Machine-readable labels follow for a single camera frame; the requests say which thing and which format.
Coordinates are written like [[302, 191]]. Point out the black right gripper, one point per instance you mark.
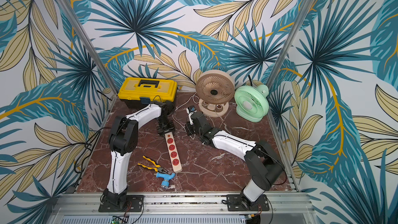
[[189, 127]]

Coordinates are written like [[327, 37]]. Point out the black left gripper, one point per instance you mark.
[[161, 131]]

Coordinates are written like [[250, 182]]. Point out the beige power strip red sockets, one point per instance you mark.
[[173, 153]]

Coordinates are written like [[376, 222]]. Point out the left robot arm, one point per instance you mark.
[[123, 139]]

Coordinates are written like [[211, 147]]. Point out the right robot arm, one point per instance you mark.
[[264, 164]]

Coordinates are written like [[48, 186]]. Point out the beige round desk fan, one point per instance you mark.
[[215, 89]]

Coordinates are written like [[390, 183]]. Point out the green desk fan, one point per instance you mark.
[[251, 102]]

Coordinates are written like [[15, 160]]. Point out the yellow black toolbox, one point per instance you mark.
[[139, 92]]

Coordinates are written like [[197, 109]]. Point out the yellow black pliers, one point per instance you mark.
[[157, 168]]

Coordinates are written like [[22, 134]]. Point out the blue plastic faucet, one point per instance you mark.
[[166, 179]]

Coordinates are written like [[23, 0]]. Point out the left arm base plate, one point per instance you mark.
[[128, 203]]

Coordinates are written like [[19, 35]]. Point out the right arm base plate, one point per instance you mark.
[[239, 203]]

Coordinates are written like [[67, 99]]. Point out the aluminium front rail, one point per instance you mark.
[[186, 208]]

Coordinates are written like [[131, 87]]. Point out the left aluminium frame post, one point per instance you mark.
[[76, 24]]

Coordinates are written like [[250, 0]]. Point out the aluminium frame post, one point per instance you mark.
[[76, 24], [301, 15]]

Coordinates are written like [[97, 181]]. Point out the right aluminium frame post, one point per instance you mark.
[[301, 15]]

